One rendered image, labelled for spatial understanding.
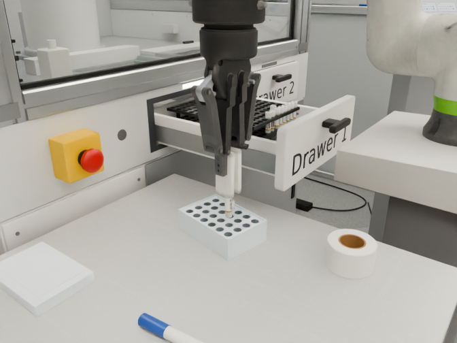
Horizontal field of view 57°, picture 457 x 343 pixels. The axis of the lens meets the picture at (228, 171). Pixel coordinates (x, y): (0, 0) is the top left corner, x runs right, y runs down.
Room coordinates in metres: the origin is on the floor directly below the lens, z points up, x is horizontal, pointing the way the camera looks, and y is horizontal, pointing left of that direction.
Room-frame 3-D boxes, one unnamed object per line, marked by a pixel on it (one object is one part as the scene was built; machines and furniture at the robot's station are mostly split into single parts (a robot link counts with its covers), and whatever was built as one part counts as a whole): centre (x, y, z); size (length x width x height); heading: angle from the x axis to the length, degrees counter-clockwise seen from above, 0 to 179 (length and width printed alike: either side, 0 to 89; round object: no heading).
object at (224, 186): (0.56, 0.01, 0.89); 0.03 x 0.01 x 0.07; 54
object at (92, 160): (0.63, 0.23, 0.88); 0.04 x 0.03 x 0.04; 143
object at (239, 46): (0.56, 0.00, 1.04); 0.08 x 0.07 x 0.09; 144
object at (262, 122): (0.81, -0.09, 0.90); 0.18 x 0.02 x 0.01; 143
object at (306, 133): (0.75, -0.17, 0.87); 0.29 x 0.02 x 0.11; 143
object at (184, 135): (0.87, 0.00, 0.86); 0.40 x 0.26 x 0.06; 53
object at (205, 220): (0.59, 0.01, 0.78); 0.12 x 0.08 x 0.04; 42
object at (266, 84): (1.18, -0.12, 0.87); 0.29 x 0.02 x 0.11; 143
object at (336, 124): (0.73, -0.19, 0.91); 0.07 x 0.04 x 0.01; 143
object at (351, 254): (0.51, -0.18, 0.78); 0.07 x 0.07 x 0.04
